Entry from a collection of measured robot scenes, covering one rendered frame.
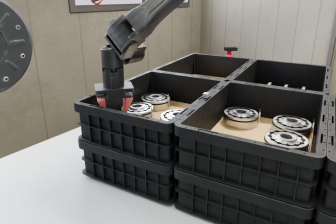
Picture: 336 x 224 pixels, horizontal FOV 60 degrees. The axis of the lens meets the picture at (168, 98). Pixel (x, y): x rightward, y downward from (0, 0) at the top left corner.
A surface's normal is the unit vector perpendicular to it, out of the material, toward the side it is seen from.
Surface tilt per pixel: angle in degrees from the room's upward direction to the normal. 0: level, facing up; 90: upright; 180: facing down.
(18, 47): 90
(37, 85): 90
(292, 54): 90
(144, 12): 66
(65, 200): 0
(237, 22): 90
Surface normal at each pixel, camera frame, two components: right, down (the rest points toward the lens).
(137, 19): -0.24, -0.09
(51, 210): 0.00, -0.94
